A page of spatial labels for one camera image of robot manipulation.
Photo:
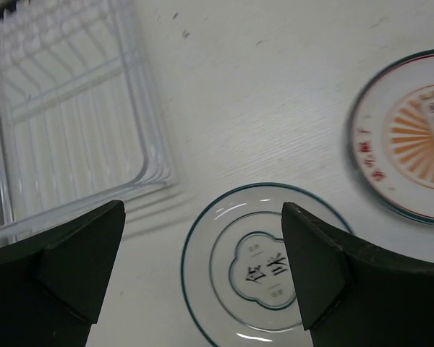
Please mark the white wire dish rack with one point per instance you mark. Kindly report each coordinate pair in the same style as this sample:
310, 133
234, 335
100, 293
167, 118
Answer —
79, 124

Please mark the white plate green rim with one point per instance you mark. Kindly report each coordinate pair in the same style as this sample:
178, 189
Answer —
235, 274

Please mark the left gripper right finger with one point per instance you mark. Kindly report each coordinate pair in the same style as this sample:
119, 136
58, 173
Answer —
353, 293

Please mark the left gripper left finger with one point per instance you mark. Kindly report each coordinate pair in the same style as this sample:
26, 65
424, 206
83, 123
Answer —
52, 285

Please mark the white plate orange sunburst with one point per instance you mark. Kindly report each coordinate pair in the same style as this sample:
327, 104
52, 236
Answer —
393, 157

